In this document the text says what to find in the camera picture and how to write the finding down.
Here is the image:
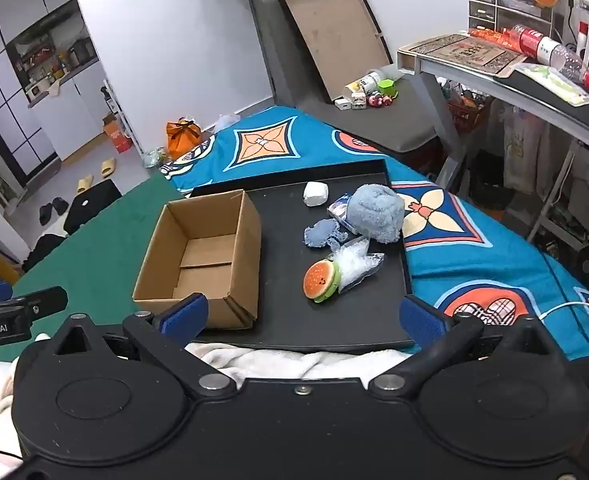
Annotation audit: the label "burger plush toy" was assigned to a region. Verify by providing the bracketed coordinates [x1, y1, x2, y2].
[303, 259, 342, 304]

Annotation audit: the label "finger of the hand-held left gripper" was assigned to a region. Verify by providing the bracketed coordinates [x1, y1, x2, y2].
[0, 282, 68, 321]

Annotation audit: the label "white kitchen cabinet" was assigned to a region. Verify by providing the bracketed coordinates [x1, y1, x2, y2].
[0, 0, 112, 161]

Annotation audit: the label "orange bag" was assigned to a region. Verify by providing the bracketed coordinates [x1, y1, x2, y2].
[167, 117, 202, 161]

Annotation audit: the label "black framed brown board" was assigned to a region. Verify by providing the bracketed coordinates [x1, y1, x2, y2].
[277, 0, 394, 106]

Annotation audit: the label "orange carton box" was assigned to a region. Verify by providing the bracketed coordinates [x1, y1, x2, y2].
[103, 115, 134, 155]

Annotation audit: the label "blue white packet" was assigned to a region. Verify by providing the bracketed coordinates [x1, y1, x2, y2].
[327, 194, 360, 233]

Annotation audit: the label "clear plastic bottle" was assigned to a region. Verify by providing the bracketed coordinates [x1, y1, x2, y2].
[511, 24, 589, 92]

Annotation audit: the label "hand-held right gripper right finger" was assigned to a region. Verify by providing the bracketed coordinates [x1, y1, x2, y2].
[369, 295, 562, 403]

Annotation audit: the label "patterned cardboard sheet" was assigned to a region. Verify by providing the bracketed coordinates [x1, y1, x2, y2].
[407, 34, 527, 80]

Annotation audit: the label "black framed sliding door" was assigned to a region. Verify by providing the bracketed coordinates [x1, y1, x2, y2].
[0, 22, 60, 188]

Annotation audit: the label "green mat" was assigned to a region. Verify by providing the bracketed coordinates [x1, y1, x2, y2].
[0, 175, 198, 363]

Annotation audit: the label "beige tote bag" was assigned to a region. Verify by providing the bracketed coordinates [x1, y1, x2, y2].
[501, 105, 550, 196]

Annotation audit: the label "grey plush toy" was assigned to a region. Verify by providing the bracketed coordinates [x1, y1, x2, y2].
[347, 184, 406, 246]

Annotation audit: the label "small grey-blue cloth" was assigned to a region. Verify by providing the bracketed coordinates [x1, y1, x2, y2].
[303, 219, 345, 251]

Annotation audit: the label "grey folding sofa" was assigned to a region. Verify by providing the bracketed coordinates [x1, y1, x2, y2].
[244, 0, 447, 158]

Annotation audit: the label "grey desk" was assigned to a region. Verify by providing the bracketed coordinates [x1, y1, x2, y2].
[397, 35, 589, 246]

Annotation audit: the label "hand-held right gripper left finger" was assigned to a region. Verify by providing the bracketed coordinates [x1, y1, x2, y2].
[47, 294, 238, 401]

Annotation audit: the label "black bag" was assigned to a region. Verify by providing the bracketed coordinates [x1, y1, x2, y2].
[64, 180, 122, 236]

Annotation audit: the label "red basket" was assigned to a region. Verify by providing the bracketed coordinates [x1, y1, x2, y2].
[447, 95, 490, 136]

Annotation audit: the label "small white boxes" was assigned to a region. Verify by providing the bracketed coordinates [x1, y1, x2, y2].
[335, 92, 367, 112]

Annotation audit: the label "white soft block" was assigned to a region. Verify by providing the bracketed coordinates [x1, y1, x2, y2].
[303, 181, 329, 208]

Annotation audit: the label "grey drawer organizer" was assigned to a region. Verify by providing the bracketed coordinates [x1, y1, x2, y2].
[467, 0, 560, 36]

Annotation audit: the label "white cable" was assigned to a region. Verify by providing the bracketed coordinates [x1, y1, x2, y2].
[539, 300, 589, 321]

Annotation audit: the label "brown cardboard box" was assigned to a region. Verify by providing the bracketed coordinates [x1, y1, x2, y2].
[132, 189, 262, 331]

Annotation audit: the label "green white packet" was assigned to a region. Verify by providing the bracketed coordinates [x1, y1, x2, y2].
[513, 62, 589, 107]

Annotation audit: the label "red packet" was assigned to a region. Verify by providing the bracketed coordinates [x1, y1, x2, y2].
[469, 27, 517, 51]

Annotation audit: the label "white plastic bag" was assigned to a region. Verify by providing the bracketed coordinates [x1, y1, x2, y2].
[214, 112, 241, 133]

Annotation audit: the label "dark cloth pile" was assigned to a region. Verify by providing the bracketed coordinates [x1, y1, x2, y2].
[22, 232, 70, 273]

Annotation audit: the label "black tray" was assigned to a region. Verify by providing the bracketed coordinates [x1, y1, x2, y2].
[187, 159, 415, 353]

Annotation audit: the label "clear plastic bag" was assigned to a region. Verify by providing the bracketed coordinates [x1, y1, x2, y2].
[330, 238, 386, 295]

